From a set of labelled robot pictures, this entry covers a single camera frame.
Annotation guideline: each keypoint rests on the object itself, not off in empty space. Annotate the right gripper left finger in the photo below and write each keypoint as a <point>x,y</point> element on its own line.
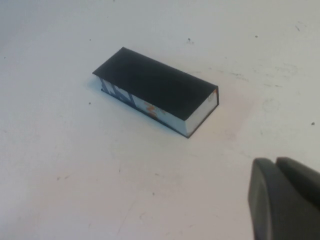
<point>275,207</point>

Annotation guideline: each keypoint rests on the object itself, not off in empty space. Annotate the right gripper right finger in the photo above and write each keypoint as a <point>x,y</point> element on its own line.
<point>302,176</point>

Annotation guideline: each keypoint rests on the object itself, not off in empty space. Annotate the black glasses case printed sides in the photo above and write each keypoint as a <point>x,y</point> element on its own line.
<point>155,85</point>

